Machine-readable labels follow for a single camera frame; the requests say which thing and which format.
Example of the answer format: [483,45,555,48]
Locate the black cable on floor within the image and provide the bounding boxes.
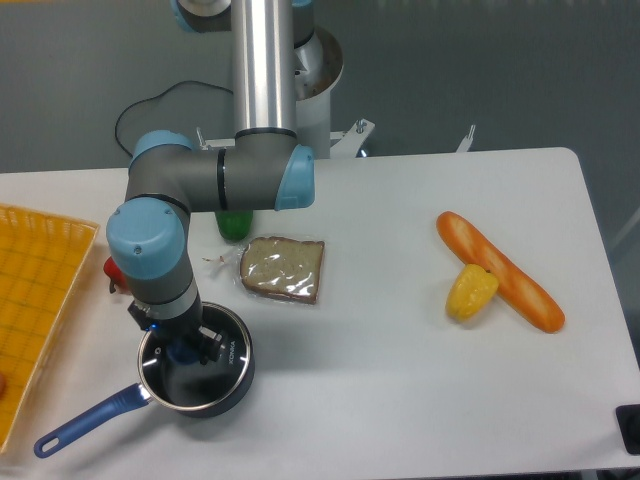
[114,80,236,161]

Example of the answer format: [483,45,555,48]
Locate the yellow woven basket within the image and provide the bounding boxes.
[1,204,99,452]

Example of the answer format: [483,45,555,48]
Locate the orange baguette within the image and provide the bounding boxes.
[436,211,565,333]

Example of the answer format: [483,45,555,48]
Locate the yellow bell pepper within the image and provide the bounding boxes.
[445,264,499,322]

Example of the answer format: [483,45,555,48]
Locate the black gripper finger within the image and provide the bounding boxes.
[199,325,226,365]

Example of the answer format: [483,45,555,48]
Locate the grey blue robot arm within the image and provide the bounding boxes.
[106,1,315,363]

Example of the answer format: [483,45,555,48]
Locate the wrapped brown bread slice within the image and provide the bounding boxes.
[203,235,326,305]

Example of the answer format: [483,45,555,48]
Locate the white table bracket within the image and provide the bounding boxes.
[456,124,476,153]

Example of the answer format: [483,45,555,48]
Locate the blue saucepan with handle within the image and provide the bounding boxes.
[32,319,257,459]

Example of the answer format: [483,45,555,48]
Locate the glass lid blue knob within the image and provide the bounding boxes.
[137,302,255,417]

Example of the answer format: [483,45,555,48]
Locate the red bell pepper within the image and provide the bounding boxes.
[103,256,129,294]

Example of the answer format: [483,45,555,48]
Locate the green bell pepper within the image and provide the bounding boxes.
[215,211,253,242]

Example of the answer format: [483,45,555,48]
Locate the black device at edge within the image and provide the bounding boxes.
[615,404,640,455]

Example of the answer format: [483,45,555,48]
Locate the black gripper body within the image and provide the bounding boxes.
[127,297,203,350]

